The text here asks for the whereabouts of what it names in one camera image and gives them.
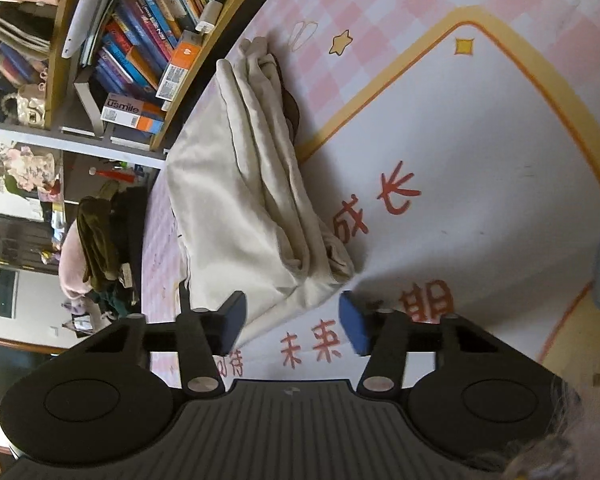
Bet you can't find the cream t-shirt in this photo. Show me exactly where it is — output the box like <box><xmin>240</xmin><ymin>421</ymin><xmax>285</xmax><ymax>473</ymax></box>
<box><xmin>166</xmin><ymin>36</ymin><xmax>356</xmax><ymax>348</ymax></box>

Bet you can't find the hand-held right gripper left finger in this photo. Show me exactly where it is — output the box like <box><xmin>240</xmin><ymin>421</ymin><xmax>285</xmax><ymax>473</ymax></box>
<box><xmin>80</xmin><ymin>290</ymin><xmax>247</xmax><ymax>398</ymax></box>

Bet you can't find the red cone figurine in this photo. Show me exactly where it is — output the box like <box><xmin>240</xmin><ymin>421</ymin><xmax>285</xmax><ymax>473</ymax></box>
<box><xmin>89</xmin><ymin>166</ymin><xmax>137</xmax><ymax>182</ymax></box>

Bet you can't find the pink plush pillow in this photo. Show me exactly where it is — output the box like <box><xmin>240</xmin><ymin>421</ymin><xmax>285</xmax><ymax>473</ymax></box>
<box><xmin>59</xmin><ymin>220</ymin><xmax>98</xmax><ymax>306</ymax></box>

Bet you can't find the white charger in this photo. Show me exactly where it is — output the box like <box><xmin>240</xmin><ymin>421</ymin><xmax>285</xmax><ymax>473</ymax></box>
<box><xmin>195</xmin><ymin>0</ymin><xmax>224</xmax><ymax>33</ymax></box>

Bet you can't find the pink white flower arrangement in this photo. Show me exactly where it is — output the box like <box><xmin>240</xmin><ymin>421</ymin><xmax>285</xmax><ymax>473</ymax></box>
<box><xmin>0</xmin><ymin>145</ymin><xmax>61</xmax><ymax>196</ymax></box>

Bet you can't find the row of colourful books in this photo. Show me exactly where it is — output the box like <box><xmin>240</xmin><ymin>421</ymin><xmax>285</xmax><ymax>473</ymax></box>
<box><xmin>77</xmin><ymin>0</ymin><xmax>261</xmax><ymax>111</ymax></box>

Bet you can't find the tall orange white box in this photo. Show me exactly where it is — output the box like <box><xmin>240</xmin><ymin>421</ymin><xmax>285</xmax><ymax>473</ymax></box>
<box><xmin>100</xmin><ymin>92</ymin><xmax>166</xmax><ymax>135</ymax></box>

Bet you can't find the curved wooden shelf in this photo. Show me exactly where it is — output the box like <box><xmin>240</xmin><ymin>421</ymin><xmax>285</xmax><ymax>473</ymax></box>
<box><xmin>149</xmin><ymin>0</ymin><xmax>286</xmax><ymax>152</ymax></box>

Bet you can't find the flat orange white box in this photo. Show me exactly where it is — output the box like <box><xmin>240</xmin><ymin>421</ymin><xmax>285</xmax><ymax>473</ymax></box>
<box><xmin>155</xmin><ymin>42</ymin><xmax>202</xmax><ymax>101</ymax></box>

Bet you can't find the white shelf post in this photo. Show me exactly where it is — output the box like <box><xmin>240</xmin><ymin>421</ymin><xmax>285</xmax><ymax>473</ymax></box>
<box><xmin>0</xmin><ymin>125</ymin><xmax>168</xmax><ymax>168</ymax></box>

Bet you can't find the olive green garment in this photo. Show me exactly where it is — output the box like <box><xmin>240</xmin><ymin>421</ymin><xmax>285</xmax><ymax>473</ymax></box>
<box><xmin>76</xmin><ymin>195</ymin><xmax>123</xmax><ymax>291</ymax></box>

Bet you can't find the pink printed desk mat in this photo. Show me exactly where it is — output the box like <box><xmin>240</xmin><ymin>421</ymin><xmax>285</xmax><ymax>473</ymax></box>
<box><xmin>140</xmin><ymin>0</ymin><xmax>600</xmax><ymax>386</ymax></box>

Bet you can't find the white curved panel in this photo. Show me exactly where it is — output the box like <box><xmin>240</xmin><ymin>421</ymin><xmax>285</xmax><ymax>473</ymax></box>
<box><xmin>62</xmin><ymin>0</ymin><xmax>121</xmax><ymax>58</ymax></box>

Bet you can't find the white pearl handbag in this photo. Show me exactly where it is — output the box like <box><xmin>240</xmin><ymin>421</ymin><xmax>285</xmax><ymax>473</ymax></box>
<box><xmin>0</xmin><ymin>85</ymin><xmax>48</xmax><ymax>128</ymax></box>

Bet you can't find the dark clothes pile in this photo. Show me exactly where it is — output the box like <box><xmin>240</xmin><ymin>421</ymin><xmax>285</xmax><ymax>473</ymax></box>
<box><xmin>87</xmin><ymin>187</ymin><xmax>148</xmax><ymax>318</ymax></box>

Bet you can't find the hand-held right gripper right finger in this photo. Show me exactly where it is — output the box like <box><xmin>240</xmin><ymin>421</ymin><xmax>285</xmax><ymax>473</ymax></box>
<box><xmin>339</xmin><ymin>290</ymin><xmax>503</xmax><ymax>397</ymax></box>

